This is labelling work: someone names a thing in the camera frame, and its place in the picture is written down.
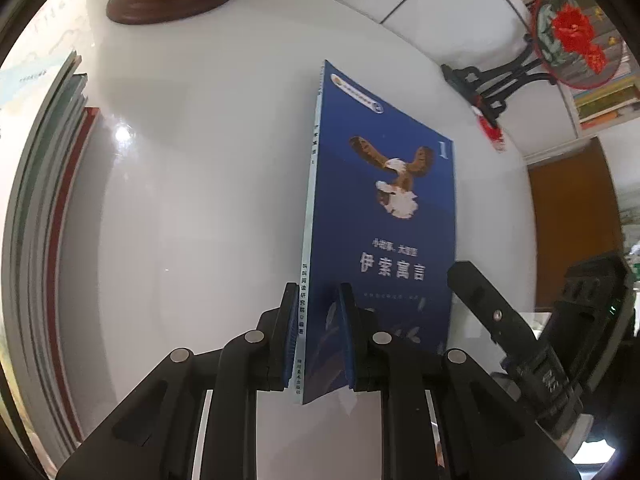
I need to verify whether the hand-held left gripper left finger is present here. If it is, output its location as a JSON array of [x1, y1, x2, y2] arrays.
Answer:
[[55, 282, 301, 480]]

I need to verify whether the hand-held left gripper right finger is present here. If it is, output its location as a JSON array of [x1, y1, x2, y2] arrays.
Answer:
[[339, 282, 591, 480]]

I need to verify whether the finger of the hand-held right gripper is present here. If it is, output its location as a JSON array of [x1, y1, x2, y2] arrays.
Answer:
[[446, 259, 546, 362]]

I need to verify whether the blue eagle cover book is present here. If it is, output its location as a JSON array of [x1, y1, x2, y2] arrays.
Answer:
[[299, 58, 460, 407]]

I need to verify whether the red fairy tale book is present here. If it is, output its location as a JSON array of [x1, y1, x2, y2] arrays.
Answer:
[[47, 106, 101, 453]]

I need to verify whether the dark green book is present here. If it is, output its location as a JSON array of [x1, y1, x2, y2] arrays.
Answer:
[[20, 73, 90, 441]]

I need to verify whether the green book with tulip print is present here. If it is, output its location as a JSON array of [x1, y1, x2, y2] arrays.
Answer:
[[7, 50, 83, 411]]

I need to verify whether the pale blue book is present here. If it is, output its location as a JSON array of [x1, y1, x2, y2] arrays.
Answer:
[[0, 52, 76, 121]]

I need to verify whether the brown wooden cabinet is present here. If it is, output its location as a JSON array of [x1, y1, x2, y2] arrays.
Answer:
[[525, 137, 626, 311]]

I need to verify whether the red tassel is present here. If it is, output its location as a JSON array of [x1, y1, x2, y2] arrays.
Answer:
[[472, 102, 507, 151]]

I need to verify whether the black carved fan stand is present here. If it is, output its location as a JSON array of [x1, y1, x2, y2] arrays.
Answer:
[[440, 32, 558, 121]]

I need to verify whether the round embroidered red flower fan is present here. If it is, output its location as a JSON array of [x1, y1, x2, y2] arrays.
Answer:
[[529, 0, 630, 90]]

